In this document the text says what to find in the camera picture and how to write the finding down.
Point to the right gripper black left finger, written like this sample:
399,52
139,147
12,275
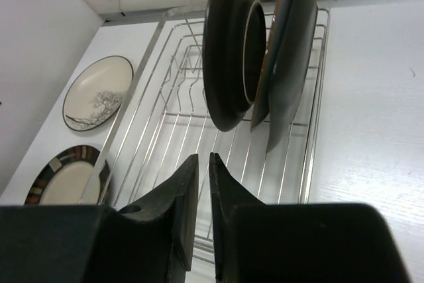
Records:
149,240

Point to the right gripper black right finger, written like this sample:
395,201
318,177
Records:
323,242

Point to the grey deer round plate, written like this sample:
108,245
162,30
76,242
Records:
277,29

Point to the cream plate with tree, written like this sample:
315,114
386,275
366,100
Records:
97,93

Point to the dark floral rectangular plate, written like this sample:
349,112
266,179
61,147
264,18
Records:
291,69

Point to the metal rimmed round plate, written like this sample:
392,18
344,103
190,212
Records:
234,43

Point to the cream plate checkered rim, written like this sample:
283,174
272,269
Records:
65,177

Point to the wire dish rack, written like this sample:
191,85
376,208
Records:
185,100

